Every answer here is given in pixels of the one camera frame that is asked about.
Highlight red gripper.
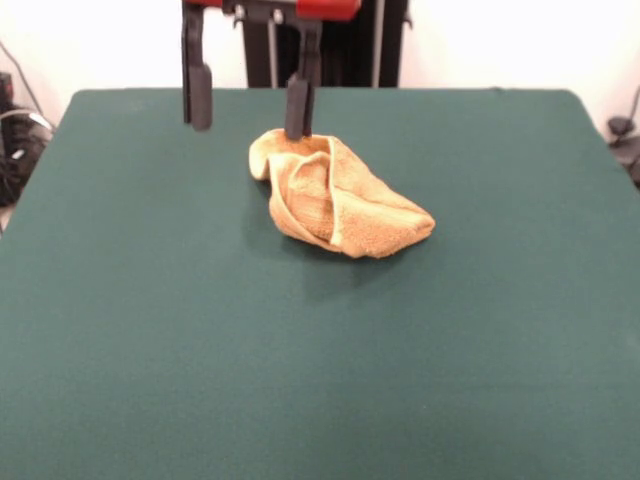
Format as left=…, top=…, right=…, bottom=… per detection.
left=180, top=0, right=363, bottom=141

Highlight black cable bundle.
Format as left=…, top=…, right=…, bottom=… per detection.
left=612, top=135, right=640, bottom=189

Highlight tan terry towel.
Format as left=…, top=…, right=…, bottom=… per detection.
left=248, top=127, right=437, bottom=260

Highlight dark green table cloth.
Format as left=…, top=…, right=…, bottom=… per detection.
left=0, top=87, right=640, bottom=480

